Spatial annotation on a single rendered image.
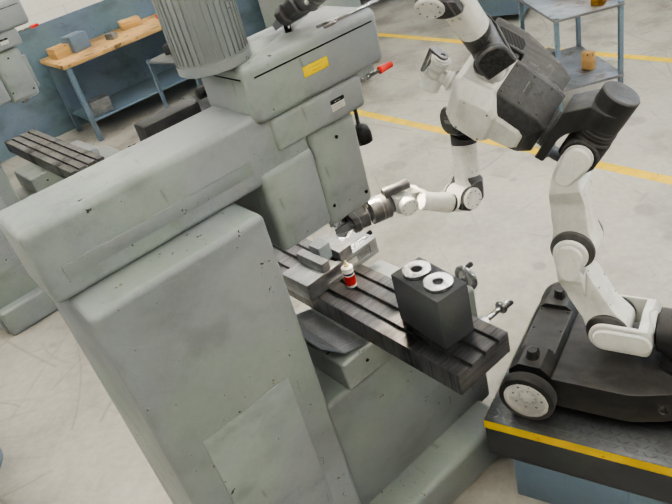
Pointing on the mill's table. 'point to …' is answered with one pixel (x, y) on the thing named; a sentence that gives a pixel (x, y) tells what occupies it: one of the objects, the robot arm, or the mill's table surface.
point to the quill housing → (340, 167)
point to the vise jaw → (338, 247)
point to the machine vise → (323, 274)
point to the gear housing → (317, 112)
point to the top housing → (297, 63)
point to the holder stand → (433, 302)
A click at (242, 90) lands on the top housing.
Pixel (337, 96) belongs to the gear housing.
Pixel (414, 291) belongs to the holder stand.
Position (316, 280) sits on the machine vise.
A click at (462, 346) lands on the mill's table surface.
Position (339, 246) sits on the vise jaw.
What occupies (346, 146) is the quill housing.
